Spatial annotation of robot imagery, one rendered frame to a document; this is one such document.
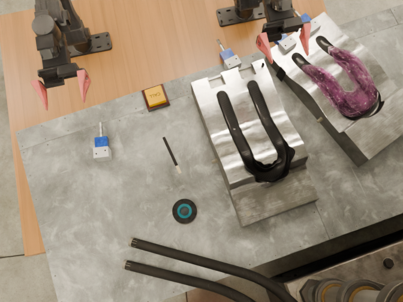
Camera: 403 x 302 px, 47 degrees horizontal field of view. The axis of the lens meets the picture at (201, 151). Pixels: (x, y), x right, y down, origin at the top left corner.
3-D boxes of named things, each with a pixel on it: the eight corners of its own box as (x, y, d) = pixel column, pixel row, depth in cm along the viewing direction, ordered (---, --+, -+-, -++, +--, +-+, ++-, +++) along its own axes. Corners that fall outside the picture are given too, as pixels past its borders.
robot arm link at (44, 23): (63, 30, 114) (56, -12, 117) (28, 38, 114) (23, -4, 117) (76, 51, 125) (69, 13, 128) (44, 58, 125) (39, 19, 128)
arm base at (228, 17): (275, 4, 162) (270, -13, 164) (220, 15, 162) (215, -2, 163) (272, 16, 170) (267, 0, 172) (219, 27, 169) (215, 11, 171)
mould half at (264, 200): (191, 92, 163) (189, 76, 150) (260, 69, 164) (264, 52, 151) (241, 227, 150) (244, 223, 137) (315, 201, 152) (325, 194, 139)
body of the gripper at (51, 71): (76, 68, 119) (72, 42, 120) (37, 76, 118) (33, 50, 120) (83, 78, 125) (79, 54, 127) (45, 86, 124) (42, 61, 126)
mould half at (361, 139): (264, 59, 166) (268, 44, 155) (320, 19, 169) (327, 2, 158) (358, 167, 155) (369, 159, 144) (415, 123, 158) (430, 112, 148)
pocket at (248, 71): (235, 72, 159) (236, 67, 155) (250, 67, 159) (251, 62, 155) (240, 83, 158) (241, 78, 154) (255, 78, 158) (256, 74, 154)
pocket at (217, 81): (206, 81, 158) (206, 77, 154) (220, 76, 158) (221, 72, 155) (210, 93, 157) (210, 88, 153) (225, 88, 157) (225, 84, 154)
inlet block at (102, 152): (95, 125, 160) (90, 120, 155) (109, 123, 160) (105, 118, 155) (97, 162, 157) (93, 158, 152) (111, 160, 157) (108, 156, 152)
